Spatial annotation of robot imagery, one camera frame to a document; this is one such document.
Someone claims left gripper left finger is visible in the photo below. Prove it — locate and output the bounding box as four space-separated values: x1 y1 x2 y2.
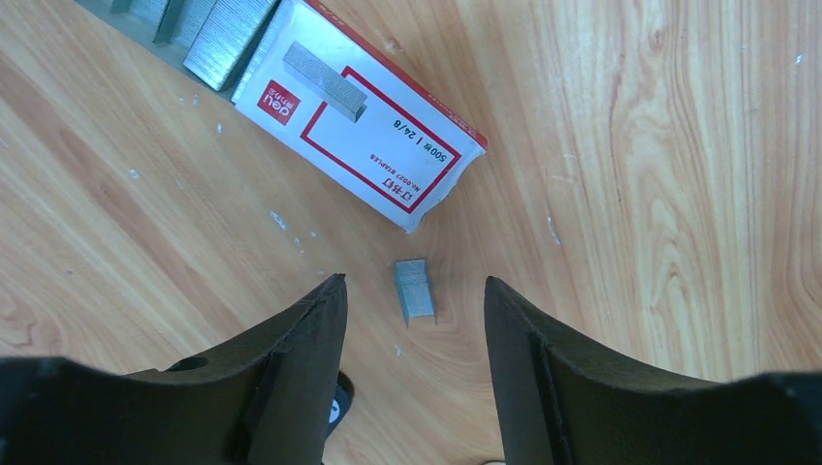
1 274 348 464

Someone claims black stapler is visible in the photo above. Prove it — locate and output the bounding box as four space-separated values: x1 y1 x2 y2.
326 371 356 439

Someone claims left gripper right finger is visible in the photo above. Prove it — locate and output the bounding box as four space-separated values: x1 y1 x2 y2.
484 277 821 464

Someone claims larger staple strip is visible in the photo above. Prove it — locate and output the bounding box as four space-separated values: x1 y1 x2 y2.
394 259 438 326

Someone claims red white staple box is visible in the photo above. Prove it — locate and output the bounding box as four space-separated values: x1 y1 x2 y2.
74 0 489 234

